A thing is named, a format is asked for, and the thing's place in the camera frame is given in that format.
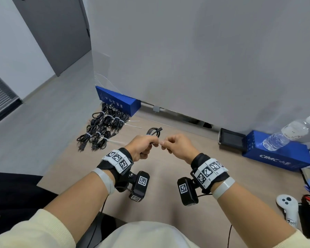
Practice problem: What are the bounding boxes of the black cable with round plug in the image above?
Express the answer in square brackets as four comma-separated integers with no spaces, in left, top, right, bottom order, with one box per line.
[91,112,105,127]

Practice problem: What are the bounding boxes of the person's cream sweater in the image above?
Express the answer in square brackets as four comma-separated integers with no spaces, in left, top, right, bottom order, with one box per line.
[95,221,201,248]

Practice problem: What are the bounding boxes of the person's right forearm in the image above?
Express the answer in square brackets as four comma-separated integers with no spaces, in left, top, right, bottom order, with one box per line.
[217,183,310,248]

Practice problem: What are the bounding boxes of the person's left hand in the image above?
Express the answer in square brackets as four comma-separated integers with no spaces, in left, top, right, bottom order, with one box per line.
[124,135,162,163]

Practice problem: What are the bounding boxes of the right wrist marker strap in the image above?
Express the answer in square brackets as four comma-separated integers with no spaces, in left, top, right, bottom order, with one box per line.
[190,153,229,194]

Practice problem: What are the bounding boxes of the grey right wristband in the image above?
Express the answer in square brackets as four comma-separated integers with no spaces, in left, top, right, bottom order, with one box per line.
[211,177,236,200]

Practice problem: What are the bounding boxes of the person's left forearm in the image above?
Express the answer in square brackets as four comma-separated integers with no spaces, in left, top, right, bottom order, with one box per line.
[0,172,114,248]

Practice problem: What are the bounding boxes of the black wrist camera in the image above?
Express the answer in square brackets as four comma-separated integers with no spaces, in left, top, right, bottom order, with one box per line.
[177,177,199,206]
[129,170,150,202]

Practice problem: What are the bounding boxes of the black power adapter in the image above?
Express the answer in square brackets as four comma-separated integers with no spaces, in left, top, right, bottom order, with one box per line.
[298,196,310,235]

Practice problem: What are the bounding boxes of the wrist marker strap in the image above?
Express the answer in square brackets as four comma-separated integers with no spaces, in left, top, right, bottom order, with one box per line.
[190,153,229,194]
[97,148,134,193]

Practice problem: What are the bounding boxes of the grey left wristband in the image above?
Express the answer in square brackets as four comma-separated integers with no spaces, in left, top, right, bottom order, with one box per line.
[92,167,115,195]

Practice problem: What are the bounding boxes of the pile of black cables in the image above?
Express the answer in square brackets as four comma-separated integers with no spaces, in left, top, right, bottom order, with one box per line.
[145,127,163,146]

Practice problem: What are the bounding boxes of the black left camera cable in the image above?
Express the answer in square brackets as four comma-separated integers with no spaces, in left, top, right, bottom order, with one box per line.
[87,197,108,248]

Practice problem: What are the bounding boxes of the blue rectangular box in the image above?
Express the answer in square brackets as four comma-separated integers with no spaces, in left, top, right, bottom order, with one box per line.
[242,130,310,172]

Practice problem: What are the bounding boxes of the left wrist marker strap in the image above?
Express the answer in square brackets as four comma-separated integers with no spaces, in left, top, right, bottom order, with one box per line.
[97,148,134,193]

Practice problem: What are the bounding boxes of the thick black power cable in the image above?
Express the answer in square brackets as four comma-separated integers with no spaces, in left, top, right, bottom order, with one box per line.
[101,103,114,127]

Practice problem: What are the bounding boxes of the black cable with two-pin plug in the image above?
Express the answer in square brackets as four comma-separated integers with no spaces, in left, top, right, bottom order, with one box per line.
[90,126,107,152]

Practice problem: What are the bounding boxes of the white game controller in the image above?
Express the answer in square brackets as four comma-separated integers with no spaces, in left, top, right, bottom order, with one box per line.
[276,194,300,229]

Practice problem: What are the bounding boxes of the black office chair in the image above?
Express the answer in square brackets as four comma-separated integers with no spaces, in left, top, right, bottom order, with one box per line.
[77,213,128,248]

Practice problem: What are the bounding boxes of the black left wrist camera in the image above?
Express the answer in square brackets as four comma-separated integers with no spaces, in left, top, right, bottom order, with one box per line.
[129,170,150,202]

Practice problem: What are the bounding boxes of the grey door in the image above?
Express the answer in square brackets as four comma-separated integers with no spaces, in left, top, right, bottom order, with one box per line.
[10,0,92,77]

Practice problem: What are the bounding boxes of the light wooden table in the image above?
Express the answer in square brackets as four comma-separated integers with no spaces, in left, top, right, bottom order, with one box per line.
[37,104,310,248]

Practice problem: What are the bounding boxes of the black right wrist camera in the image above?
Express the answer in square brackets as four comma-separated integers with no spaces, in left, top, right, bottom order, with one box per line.
[177,177,199,206]

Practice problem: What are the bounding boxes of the person's right hand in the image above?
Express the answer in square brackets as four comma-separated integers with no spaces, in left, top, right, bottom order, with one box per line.
[161,133,201,165]

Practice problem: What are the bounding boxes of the blue triangular box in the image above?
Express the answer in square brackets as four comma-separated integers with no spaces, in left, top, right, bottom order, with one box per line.
[95,86,142,117]

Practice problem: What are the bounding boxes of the clear plastic water bottle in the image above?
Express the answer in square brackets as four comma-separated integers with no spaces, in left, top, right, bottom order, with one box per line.
[262,115,310,152]

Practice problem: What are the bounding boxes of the black charger cable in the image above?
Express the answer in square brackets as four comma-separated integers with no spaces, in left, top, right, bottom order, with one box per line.
[77,125,96,152]

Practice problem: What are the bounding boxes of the thin black power cable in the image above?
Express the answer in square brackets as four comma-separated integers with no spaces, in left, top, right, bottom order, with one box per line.
[118,112,131,130]

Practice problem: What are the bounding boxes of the grey window blinds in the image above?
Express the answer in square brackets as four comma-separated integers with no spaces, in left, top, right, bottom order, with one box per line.
[0,67,22,130]

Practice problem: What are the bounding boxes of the small black screen device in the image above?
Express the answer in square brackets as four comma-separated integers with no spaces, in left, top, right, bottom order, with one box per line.
[218,128,247,152]

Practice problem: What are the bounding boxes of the grey wristband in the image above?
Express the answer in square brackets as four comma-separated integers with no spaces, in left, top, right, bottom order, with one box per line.
[211,177,236,200]
[92,167,115,195]

